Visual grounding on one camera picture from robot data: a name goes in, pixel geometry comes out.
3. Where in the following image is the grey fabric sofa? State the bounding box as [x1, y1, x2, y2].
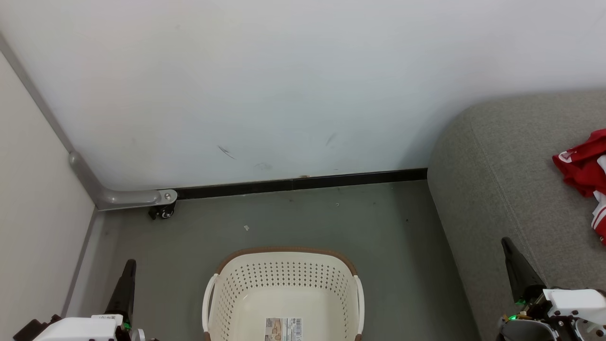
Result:
[427, 90, 606, 341]

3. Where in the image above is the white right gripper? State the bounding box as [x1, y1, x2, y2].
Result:
[502, 237, 606, 327]

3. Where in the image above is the black baseboard strip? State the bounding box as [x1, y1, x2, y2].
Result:
[175, 168, 428, 199]

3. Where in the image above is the barcode label sticker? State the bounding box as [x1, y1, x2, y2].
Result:
[265, 317, 303, 341]

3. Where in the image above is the red shorts white stripe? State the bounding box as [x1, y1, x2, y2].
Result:
[553, 129, 606, 197]

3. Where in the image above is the cream plastic laundry basket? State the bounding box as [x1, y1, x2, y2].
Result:
[202, 246, 365, 341]

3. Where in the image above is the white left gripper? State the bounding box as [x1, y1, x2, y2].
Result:
[33, 260, 137, 341]

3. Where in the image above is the black caster wheel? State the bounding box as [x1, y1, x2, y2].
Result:
[148, 203, 177, 220]

